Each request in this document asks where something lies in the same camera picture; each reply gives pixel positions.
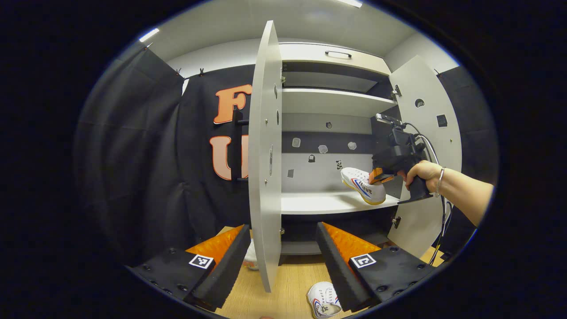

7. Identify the black door handle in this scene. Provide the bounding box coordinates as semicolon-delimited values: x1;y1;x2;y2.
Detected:
233;109;249;182

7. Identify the thin silver bracelet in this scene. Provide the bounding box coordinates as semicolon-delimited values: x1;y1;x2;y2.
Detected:
434;166;446;198

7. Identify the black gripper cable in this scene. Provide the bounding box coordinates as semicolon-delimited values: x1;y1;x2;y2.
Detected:
404;122;454;266

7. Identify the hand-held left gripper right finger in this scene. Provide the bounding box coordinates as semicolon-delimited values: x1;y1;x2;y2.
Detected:
315;222;437;313

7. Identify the white shoe cabinet door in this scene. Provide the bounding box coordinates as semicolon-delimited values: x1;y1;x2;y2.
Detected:
247;20;284;293
388;55;462;259

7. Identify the white cabinet drawer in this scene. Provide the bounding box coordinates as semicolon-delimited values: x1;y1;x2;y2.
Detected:
279;43;391;76

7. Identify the white canvas shoe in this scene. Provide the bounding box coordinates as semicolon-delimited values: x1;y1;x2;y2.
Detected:
307;281;342;319
340;167;387;206

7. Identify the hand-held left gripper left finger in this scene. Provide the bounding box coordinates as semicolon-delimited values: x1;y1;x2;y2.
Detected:
128;224;252;312

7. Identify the pale round plush toy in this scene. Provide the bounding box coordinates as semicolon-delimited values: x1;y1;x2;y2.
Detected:
243;239;260;271

